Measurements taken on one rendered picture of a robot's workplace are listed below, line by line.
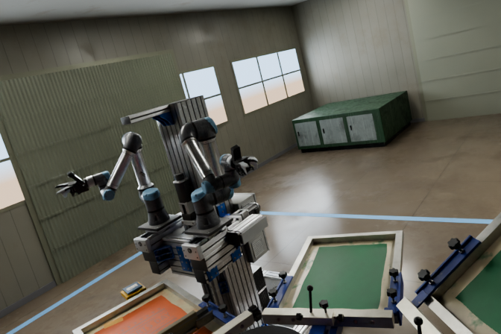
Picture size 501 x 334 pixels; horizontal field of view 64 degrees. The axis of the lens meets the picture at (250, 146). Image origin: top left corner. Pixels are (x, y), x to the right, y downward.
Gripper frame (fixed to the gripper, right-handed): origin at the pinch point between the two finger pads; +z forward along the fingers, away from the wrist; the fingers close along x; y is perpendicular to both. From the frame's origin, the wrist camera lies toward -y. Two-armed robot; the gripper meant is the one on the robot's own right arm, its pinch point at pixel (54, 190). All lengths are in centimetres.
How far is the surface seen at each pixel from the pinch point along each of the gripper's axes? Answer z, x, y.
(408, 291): -228, -74, 160
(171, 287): -44, -69, 60
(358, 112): -543, 329, 141
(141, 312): -24, -74, 63
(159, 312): -32, -84, 61
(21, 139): 32, 300, 10
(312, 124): -495, 425, 167
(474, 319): -115, -213, 24
